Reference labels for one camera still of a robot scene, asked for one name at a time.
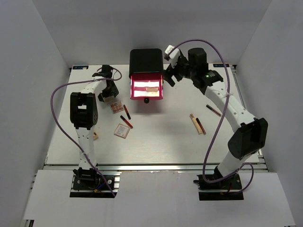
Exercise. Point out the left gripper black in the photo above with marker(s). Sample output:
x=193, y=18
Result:
x=113, y=91

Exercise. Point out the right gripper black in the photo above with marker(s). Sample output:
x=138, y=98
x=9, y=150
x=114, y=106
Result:
x=172, y=71

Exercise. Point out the eyeshadow palette clear case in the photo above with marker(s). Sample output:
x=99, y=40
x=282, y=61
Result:
x=116, y=107

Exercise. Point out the red lip gloss tube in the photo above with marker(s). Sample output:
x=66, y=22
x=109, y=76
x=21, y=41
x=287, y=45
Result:
x=126, y=111

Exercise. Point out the pink drawer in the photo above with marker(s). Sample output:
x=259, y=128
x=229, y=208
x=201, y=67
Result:
x=146, y=86

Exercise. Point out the red black lipstick tube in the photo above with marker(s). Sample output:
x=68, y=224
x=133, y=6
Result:
x=126, y=122

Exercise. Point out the black drawer cabinet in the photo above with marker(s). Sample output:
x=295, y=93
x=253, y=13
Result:
x=146, y=64

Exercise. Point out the beige compact with label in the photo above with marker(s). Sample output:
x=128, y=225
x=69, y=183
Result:
x=122, y=131

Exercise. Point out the beige foundation bottle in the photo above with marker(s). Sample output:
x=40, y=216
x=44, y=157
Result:
x=95, y=136

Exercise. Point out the dark mascara tube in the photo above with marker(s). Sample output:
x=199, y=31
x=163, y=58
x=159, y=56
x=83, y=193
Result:
x=213, y=110

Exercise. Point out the dark red lip liner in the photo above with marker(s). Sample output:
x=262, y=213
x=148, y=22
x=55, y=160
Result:
x=200, y=125

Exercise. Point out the tan square compact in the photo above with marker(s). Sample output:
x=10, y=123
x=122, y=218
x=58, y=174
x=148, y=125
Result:
x=152, y=92

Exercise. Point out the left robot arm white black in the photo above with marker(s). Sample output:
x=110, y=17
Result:
x=84, y=117

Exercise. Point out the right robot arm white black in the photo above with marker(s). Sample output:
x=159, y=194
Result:
x=249, y=132

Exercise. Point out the left blue table label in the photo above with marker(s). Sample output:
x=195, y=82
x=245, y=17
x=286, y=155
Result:
x=81, y=67

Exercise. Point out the blue table label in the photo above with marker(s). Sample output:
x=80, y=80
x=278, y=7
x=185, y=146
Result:
x=220, y=65
x=81, y=67

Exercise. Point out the gold concealer tube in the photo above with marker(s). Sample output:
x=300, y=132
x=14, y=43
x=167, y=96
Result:
x=196, y=124

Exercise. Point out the right blue table label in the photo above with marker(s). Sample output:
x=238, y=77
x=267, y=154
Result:
x=220, y=65

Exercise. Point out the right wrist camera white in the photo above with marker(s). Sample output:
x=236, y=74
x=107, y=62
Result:
x=172, y=55

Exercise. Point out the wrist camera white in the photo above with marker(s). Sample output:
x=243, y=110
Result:
x=103, y=74
x=172, y=55

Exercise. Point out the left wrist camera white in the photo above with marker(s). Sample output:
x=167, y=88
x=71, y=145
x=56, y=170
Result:
x=103, y=74

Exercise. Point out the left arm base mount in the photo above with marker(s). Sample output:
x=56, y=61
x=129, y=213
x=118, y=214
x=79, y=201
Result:
x=90, y=184

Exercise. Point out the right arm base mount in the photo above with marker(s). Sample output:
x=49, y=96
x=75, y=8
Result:
x=226, y=190

